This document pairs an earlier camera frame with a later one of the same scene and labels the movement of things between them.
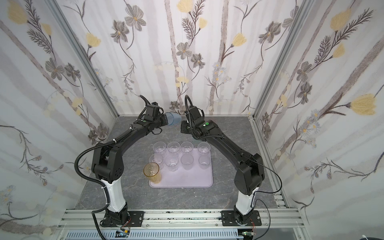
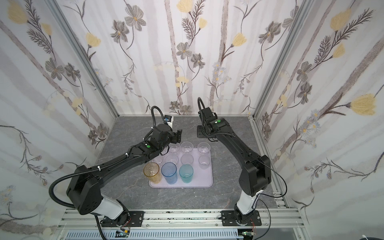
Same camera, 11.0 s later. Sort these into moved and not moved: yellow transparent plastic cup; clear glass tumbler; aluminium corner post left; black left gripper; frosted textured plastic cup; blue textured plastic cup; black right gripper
Moved: black left gripper; black right gripper; blue textured plastic cup
Not moved: frosted textured plastic cup; clear glass tumbler; yellow transparent plastic cup; aluminium corner post left
